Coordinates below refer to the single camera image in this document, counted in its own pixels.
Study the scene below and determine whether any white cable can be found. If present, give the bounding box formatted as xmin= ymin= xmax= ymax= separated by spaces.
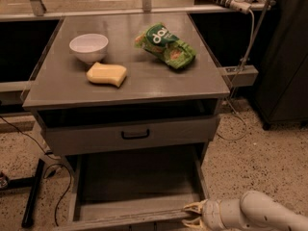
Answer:
xmin=216 ymin=9 xmax=256 ymax=142

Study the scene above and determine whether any black floor cable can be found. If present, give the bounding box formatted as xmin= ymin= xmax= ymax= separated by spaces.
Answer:
xmin=0 ymin=115 xmax=74 ymax=228

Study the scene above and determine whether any grey top drawer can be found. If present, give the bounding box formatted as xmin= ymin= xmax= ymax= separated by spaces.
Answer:
xmin=43 ymin=115 xmax=219 ymax=156

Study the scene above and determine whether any white emergency stop button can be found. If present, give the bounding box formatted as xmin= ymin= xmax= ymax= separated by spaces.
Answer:
xmin=230 ymin=0 xmax=251 ymax=14

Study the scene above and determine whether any black metal stand base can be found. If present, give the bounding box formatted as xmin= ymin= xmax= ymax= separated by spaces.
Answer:
xmin=0 ymin=159 xmax=45 ymax=228

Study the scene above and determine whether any white bowl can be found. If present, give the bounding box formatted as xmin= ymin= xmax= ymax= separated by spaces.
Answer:
xmin=69 ymin=34 xmax=109 ymax=64

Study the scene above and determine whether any grey metal bracket box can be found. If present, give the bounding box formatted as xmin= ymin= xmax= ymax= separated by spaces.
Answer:
xmin=218 ymin=65 xmax=258 ymax=88

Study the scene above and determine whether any green chip bag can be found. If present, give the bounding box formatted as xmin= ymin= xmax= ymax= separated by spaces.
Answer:
xmin=135 ymin=23 xmax=196 ymax=70

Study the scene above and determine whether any grey drawer cabinet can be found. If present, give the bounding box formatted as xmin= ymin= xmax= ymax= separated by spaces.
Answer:
xmin=21 ymin=12 xmax=231 ymax=166

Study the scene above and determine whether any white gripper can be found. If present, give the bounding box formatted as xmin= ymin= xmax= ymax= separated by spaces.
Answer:
xmin=182 ymin=199 xmax=243 ymax=231

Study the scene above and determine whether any grey drawer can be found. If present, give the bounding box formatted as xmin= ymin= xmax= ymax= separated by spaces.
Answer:
xmin=55 ymin=145 xmax=207 ymax=231
xmin=43 ymin=115 xmax=219 ymax=156

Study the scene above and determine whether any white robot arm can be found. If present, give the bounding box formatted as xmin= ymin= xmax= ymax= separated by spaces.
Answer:
xmin=182 ymin=191 xmax=308 ymax=231

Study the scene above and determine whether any yellow sponge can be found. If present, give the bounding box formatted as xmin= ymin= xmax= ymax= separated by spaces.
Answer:
xmin=87 ymin=63 xmax=127 ymax=88

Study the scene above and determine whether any dark cabinet at right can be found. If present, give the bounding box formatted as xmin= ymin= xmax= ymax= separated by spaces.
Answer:
xmin=252 ymin=0 xmax=308 ymax=130

